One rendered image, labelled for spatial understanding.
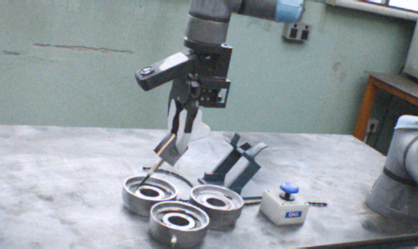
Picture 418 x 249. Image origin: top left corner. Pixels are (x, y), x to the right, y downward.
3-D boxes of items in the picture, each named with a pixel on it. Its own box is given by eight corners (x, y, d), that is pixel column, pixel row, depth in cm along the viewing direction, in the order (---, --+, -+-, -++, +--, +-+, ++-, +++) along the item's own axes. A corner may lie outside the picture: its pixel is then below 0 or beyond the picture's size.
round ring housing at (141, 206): (125, 218, 105) (128, 198, 104) (116, 191, 114) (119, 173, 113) (180, 220, 109) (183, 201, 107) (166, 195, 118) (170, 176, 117)
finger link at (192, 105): (195, 135, 104) (202, 87, 102) (187, 135, 103) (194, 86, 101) (184, 128, 108) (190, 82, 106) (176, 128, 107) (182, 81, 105)
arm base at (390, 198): (396, 193, 144) (408, 157, 141) (438, 221, 132) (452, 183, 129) (352, 195, 137) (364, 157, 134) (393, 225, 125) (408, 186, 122)
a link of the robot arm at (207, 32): (199, 20, 98) (180, 11, 104) (194, 46, 99) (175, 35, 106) (236, 24, 101) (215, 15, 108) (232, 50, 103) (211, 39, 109)
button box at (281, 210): (276, 226, 114) (282, 204, 113) (259, 209, 120) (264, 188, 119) (308, 224, 118) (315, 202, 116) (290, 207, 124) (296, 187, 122)
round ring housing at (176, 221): (151, 215, 108) (155, 196, 107) (207, 227, 108) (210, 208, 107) (142, 242, 98) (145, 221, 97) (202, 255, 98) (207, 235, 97)
